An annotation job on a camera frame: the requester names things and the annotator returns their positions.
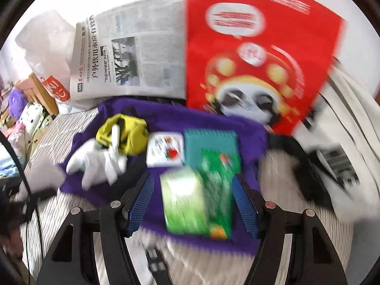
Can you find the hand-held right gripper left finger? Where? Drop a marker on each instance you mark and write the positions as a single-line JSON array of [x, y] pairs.
[[139, 204]]

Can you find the white glove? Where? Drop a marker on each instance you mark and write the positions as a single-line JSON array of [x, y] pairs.
[[98, 163]]

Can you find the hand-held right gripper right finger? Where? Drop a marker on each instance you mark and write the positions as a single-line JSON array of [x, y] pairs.
[[245, 204]]

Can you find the white tote bag black logo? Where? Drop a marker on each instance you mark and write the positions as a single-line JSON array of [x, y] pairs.
[[356, 124]]

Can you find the teal ribbed cloth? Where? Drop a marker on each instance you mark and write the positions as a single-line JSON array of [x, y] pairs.
[[207, 139]]

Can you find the pile of colourful clothes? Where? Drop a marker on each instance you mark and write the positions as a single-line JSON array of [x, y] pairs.
[[12, 154]]

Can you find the white strawberry print packet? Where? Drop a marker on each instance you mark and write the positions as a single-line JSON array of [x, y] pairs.
[[164, 150]]

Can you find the purple fuzzy sweater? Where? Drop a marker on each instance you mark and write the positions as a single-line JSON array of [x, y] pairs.
[[166, 118]]

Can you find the folded newspaper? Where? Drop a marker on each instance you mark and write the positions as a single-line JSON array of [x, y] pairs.
[[148, 50]]

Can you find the white plush toy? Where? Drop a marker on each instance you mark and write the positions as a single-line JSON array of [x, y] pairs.
[[31, 115]]

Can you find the grey cloth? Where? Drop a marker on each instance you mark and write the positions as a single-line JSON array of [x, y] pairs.
[[41, 173]]

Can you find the light green tissue pack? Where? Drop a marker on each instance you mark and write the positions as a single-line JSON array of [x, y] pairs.
[[184, 202]]

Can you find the yellow cloth pouch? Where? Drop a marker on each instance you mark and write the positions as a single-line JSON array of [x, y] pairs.
[[133, 136]]

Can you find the white plastic bag orange label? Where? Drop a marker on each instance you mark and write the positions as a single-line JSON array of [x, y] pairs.
[[44, 41]]

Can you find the purple plush toy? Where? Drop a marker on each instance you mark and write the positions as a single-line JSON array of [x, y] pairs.
[[16, 104]]

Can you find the striped bed sheet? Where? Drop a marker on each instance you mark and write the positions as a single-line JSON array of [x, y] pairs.
[[65, 124]]

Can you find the green tissue packet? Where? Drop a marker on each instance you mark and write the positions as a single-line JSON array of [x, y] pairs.
[[219, 190]]

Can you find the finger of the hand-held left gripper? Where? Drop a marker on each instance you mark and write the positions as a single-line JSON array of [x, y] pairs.
[[41, 195]]

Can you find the red panda print bag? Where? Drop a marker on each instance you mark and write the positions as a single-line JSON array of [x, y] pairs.
[[202, 65]]

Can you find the wooden furniture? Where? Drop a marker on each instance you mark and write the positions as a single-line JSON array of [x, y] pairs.
[[35, 89]]

